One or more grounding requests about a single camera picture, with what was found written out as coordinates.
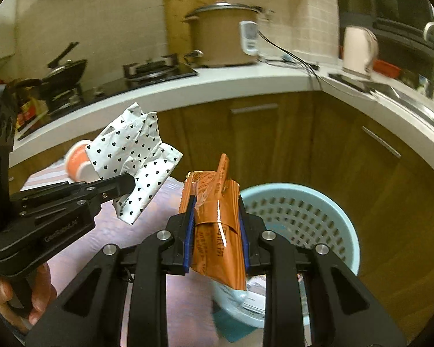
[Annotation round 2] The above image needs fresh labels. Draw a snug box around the black phone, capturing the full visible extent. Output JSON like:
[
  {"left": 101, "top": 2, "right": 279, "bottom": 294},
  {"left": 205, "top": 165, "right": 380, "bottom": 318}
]
[{"left": 328, "top": 73, "right": 370, "bottom": 92}]

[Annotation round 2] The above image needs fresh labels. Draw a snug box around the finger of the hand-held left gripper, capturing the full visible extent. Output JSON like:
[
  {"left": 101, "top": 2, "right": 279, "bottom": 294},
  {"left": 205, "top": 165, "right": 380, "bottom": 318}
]
[
  {"left": 18, "top": 198, "right": 104, "bottom": 222},
  {"left": 11, "top": 173, "right": 135, "bottom": 209}
]

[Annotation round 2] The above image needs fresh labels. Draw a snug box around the steel sink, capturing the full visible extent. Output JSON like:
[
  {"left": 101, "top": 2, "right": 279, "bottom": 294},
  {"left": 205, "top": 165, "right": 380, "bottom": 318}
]
[{"left": 369, "top": 80, "right": 434, "bottom": 131}]

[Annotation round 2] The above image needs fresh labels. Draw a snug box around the black wok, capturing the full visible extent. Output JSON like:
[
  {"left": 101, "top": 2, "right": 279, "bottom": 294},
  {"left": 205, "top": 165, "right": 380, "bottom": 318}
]
[{"left": 7, "top": 41, "right": 88, "bottom": 99}]

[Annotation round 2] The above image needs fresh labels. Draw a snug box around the heart print paper bag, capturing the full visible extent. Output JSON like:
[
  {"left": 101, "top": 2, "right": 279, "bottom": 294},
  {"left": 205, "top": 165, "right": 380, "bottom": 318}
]
[{"left": 85, "top": 103, "right": 184, "bottom": 226}]

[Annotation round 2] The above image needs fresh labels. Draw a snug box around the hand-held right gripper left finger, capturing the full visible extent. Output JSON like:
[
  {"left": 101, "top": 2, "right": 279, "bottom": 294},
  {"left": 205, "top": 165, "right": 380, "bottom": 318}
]
[{"left": 25, "top": 195, "right": 199, "bottom": 347}]

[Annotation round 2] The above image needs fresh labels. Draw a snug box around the dark sauce bottle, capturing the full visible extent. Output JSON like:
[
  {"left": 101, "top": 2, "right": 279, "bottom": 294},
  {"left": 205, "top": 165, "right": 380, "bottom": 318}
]
[{"left": 16, "top": 92, "right": 41, "bottom": 131}]

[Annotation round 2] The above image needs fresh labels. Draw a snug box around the floral pink cloth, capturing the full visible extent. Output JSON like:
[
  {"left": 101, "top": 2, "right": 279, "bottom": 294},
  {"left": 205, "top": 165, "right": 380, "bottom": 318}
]
[{"left": 20, "top": 163, "right": 218, "bottom": 347}]

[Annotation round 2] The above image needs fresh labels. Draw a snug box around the light blue plastic basket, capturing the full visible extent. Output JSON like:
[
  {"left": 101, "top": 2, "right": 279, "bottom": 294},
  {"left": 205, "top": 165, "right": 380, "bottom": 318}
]
[{"left": 212, "top": 182, "right": 360, "bottom": 344}]

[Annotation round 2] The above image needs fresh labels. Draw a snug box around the white electric kettle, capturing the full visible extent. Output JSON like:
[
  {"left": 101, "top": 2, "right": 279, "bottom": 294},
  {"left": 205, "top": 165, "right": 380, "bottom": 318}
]
[{"left": 342, "top": 25, "right": 380, "bottom": 77}]

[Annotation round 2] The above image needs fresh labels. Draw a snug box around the orange snack wrapper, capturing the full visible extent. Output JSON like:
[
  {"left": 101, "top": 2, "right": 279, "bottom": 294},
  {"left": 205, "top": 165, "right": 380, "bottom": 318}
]
[{"left": 179, "top": 154, "right": 248, "bottom": 291}]

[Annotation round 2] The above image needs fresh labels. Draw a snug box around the dark window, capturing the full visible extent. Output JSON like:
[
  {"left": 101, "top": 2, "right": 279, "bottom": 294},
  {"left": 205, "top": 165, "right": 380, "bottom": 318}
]
[{"left": 333, "top": 0, "right": 434, "bottom": 49}]

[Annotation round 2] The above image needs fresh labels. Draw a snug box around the black gas stove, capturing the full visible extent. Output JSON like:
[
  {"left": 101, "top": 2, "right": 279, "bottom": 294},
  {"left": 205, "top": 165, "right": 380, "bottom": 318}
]
[{"left": 17, "top": 53, "right": 198, "bottom": 141}]

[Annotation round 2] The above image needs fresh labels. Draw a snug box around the teal plastic tray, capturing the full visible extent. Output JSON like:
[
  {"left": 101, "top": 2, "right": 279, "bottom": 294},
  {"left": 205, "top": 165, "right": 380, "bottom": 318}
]
[{"left": 213, "top": 305, "right": 255, "bottom": 344}]

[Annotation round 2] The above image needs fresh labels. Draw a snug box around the black power cable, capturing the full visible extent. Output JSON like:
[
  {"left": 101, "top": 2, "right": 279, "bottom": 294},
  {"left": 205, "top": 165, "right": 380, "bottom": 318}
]
[{"left": 257, "top": 31, "right": 351, "bottom": 93}]

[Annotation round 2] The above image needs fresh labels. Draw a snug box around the brown rice cooker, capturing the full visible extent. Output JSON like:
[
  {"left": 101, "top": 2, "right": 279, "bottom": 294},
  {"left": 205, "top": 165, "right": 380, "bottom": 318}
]
[{"left": 183, "top": 2, "right": 264, "bottom": 67}]

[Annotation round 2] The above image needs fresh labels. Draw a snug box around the person's left hand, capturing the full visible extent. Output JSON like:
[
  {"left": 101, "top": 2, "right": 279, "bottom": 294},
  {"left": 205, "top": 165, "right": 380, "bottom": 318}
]
[{"left": 0, "top": 263, "right": 57, "bottom": 333}]

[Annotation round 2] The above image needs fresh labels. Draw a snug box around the white power meter plug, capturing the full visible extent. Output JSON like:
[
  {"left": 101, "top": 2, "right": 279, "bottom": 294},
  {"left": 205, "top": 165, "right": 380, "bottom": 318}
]
[{"left": 239, "top": 21, "right": 260, "bottom": 56}]

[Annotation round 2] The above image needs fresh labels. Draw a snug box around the red box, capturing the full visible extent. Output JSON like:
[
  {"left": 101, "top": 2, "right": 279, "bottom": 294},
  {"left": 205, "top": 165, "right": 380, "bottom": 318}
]
[{"left": 374, "top": 60, "right": 401, "bottom": 77}]

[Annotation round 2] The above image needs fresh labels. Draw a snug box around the orange paper cup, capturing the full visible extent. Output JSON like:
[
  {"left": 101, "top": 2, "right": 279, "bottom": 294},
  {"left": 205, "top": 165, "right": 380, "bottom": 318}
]
[{"left": 65, "top": 140, "right": 99, "bottom": 183}]

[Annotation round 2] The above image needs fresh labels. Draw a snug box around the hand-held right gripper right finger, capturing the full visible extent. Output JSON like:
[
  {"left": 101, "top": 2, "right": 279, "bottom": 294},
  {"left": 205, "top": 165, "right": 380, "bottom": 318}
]
[{"left": 237, "top": 197, "right": 407, "bottom": 347}]

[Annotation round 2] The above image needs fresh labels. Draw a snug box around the wooden cutting board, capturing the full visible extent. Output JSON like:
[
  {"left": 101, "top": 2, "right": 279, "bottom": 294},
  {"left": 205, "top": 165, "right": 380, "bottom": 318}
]
[{"left": 163, "top": 0, "right": 225, "bottom": 67}]

